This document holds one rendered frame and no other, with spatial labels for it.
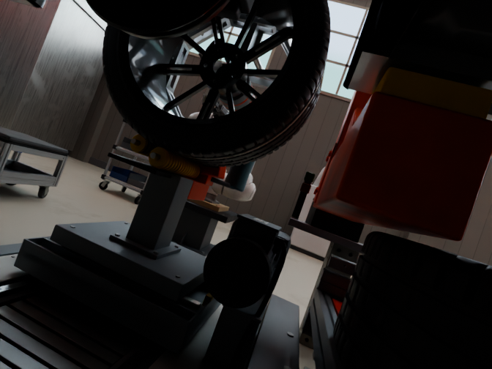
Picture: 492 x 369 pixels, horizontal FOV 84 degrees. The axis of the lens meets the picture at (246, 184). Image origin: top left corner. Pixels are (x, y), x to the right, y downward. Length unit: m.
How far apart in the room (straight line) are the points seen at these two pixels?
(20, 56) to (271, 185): 3.71
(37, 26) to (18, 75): 0.66
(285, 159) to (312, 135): 0.57
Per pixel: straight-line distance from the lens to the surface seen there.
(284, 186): 4.31
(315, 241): 3.63
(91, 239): 0.84
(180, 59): 1.22
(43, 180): 2.03
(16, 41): 4.81
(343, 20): 5.28
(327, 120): 4.56
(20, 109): 4.47
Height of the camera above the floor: 0.49
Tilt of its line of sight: 1 degrees up
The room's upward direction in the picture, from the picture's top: 20 degrees clockwise
